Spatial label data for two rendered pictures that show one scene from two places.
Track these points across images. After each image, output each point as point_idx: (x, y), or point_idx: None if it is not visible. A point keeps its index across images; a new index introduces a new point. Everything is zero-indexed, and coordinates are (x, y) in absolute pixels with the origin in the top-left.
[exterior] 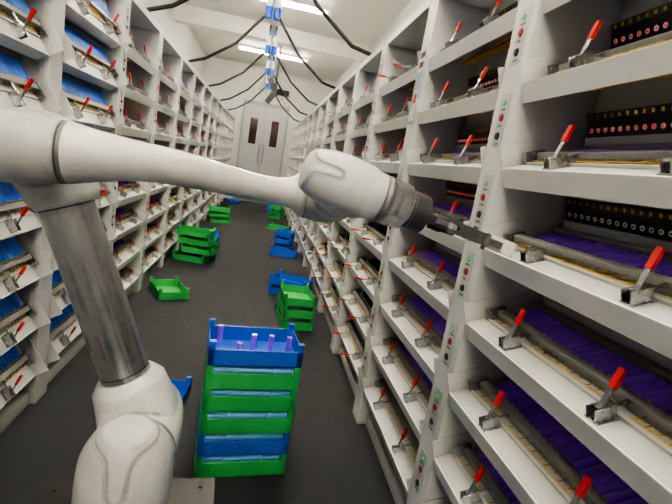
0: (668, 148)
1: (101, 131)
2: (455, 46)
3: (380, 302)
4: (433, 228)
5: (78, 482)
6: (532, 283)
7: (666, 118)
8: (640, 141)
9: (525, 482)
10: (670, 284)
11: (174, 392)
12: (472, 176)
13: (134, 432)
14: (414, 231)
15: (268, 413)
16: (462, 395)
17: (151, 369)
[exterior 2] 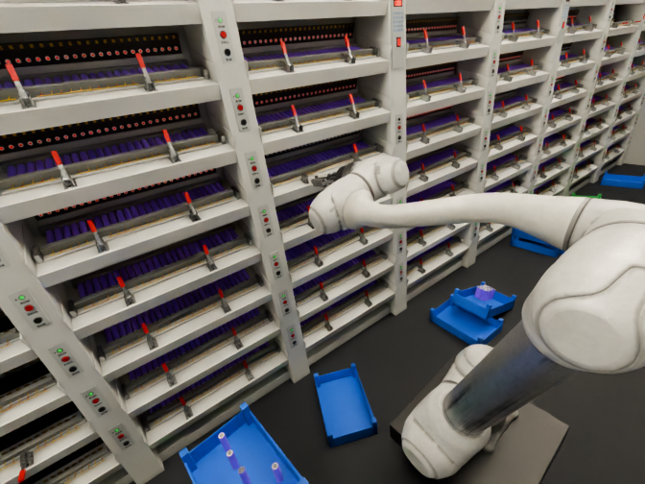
0: (310, 108)
1: (553, 196)
2: (34, 12)
3: (102, 375)
4: None
5: None
6: (318, 188)
7: (291, 93)
8: (280, 106)
9: (349, 252)
10: (351, 155)
11: (422, 400)
12: (220, 161)
13: (483, 351)
14: None
15: None
16: (294, 276)
17: (446, 389)
